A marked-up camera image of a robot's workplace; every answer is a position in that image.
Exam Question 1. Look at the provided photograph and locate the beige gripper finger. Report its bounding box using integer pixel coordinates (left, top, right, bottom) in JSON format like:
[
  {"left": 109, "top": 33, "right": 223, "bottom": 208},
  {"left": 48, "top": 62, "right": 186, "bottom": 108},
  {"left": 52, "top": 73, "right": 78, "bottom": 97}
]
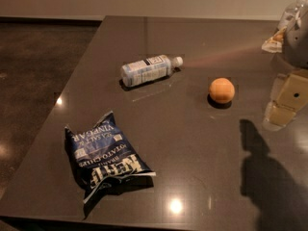
[
  {"left": 263, "top": 101, "right": 295, "bottom": 131},
  {"left": 275, "top": 69, "right": 308, "bottom": 112}
]

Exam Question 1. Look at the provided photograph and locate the blue kettle chip bag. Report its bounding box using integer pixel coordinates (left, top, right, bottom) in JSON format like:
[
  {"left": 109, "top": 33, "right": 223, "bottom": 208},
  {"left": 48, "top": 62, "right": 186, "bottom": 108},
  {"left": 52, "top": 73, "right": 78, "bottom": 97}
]
[{"left": 64, "top": 110, "right": 157, "bottom": 205}]

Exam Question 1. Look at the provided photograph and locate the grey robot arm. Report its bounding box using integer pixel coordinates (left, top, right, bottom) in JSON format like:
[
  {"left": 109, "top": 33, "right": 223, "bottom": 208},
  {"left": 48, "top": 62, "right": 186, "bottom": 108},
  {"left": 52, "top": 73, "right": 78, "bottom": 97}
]
[{"left": 263, "top": 7, "right": 308, "bottom": 131}]

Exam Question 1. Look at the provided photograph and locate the crumpled snack wrapper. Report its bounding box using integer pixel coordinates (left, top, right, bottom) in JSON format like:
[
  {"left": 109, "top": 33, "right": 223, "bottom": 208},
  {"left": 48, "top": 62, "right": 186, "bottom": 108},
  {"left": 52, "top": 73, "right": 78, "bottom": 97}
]
[{"left": 261, "top": 27, "right": 286, "bottom": 53}]

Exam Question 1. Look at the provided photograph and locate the orange fruit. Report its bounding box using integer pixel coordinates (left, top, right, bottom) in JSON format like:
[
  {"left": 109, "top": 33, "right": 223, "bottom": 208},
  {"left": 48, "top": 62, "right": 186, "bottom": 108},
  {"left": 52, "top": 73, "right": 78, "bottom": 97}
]
[{"left": 209, "top": 78, "right": 235, "bottom": 104}]

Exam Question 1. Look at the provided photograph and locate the clear bottle at table corner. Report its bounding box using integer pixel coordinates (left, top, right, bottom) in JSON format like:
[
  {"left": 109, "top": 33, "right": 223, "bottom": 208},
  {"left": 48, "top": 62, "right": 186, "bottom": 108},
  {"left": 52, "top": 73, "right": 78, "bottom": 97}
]
[{"left": 277, "top": 0, "right": 307, "bottom": 30}]

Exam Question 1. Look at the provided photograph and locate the clear plastic water bottle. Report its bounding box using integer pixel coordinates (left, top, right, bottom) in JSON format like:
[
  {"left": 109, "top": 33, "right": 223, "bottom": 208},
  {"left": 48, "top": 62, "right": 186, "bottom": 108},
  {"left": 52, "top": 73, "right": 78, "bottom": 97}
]
[{"left": 121, "top": 55, "right": 183, "bottom": 88}]

